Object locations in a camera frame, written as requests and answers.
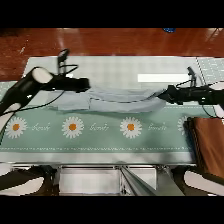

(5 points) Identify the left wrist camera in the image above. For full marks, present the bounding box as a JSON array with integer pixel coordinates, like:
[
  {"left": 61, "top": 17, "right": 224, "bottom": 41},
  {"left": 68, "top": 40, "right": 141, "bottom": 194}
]
[{"left": 56, "top": 48, "right": 80, "bottom": 76}]

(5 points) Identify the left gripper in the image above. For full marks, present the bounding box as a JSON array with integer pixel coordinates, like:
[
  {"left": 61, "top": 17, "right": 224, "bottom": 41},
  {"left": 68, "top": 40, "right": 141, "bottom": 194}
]
[{"left": 62, "top": 77, "right": 92, "bottom": 94}]

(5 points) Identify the light blue shirt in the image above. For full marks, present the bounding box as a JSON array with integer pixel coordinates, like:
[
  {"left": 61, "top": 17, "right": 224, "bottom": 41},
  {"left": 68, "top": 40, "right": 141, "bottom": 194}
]
[{"left": 46, "top": 86, "right": 168, "bottom": 115}]

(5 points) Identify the silver frame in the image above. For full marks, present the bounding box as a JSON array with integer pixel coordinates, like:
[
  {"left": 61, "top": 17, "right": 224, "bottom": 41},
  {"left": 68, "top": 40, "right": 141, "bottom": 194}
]
[{"left": 0, "top": 162, "right": 224, "bottom": 197}]

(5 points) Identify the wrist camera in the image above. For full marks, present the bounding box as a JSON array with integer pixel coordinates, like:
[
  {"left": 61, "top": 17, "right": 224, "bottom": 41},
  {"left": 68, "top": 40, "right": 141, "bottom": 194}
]
[
  {"left": 56, "top": 48, "right": 80, "bottom": 76},
  {"left": 186, "top": 66, "right": 200, "bottom": 89}
]

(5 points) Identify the brown garment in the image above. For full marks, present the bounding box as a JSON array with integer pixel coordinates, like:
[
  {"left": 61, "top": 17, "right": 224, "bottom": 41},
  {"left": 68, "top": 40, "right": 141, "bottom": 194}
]
[{"left": 184, "top": 115, "right": 224, "bottom": 180}]

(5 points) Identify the black cable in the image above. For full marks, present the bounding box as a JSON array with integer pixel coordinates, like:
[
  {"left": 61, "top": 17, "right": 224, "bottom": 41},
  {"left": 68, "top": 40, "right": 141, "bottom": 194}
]
[{"left": 19, "top": 90, "right": 66, "bottom": 111}]

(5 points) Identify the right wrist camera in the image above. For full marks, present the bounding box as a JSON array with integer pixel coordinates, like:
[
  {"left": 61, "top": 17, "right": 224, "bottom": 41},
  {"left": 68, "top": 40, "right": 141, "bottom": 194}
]
[{"left": 186, "top": 66, "right": 200, "bottom": 89}]

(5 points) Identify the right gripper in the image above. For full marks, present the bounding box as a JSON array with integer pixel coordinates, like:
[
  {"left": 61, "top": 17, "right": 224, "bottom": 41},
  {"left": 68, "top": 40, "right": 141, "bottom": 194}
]
[{"left": 157, "top": 84, "right": 202, "bottom": 106}]

